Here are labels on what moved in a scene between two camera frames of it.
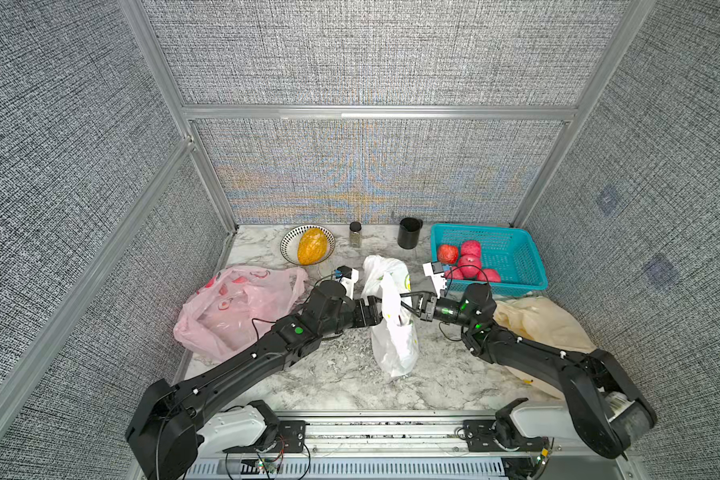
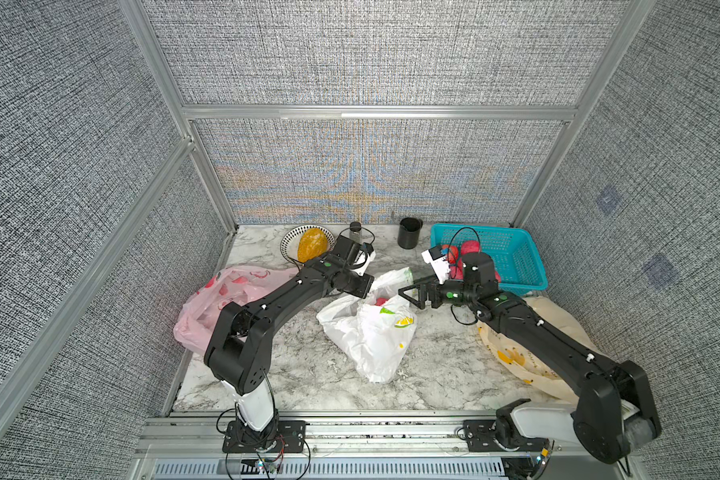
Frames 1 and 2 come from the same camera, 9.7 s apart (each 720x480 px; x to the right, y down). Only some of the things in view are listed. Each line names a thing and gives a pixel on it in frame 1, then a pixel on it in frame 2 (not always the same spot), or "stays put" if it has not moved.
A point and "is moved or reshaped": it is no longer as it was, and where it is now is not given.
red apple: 447,253 stays put
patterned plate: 290,243 stays put
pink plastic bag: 231,307 stays put
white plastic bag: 395,341 is moved or reshaped
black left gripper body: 360,319 -> 355,284
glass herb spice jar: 355,234 stays put
